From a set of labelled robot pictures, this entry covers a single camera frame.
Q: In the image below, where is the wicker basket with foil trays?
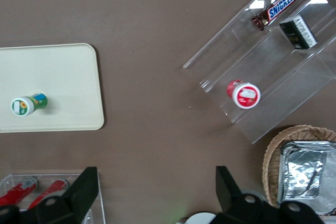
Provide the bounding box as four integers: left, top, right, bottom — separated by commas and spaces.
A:
262, 125, 336, 209

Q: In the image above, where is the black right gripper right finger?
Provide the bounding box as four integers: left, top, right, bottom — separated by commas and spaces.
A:
215, 165, 326, 224

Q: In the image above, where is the Snickers bar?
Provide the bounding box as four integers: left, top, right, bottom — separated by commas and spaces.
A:
251, 0, 309, 32

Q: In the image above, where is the silver foil tray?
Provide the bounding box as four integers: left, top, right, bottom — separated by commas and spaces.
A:
278, 141, 336, 216

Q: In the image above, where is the clear acrylic bottle rack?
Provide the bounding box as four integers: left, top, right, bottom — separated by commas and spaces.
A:
0, 173, 107, 224

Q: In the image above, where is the small black box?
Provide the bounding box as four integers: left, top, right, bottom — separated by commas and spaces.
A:
279, 15, 319, 50

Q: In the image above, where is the green gum bottle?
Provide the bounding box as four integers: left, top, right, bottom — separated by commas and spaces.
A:
10, 92, 48, 117

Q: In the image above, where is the red cola bottle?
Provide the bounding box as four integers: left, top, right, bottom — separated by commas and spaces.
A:
27, 179, 70, 210
0, 178, 38, 207

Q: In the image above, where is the clear acrylic tiered shelf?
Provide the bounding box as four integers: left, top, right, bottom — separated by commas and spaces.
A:
183, 0, 336, 145

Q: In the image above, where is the red gum bottle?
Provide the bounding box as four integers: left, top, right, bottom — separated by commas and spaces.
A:
226, 79, 261, 110

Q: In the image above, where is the cream plastic tray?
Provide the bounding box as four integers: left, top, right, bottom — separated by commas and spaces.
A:
0, 42, 105, 133

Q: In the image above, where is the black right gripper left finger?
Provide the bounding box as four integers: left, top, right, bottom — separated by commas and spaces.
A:
0, 166, 99, 224

